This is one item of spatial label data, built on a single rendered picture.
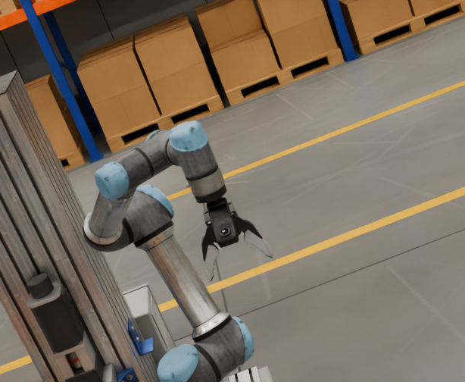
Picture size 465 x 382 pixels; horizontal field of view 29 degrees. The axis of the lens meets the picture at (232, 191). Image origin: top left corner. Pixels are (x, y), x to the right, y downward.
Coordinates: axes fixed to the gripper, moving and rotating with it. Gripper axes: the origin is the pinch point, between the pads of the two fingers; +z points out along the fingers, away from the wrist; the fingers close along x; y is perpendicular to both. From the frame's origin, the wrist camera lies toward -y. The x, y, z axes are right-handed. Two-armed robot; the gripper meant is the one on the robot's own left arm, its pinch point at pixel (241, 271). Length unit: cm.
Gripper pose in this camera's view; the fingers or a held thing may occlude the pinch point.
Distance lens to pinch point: 199.4
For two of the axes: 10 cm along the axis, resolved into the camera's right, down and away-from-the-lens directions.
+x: -9.3, 3.6, 0.2
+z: 3.5, 8.7, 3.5
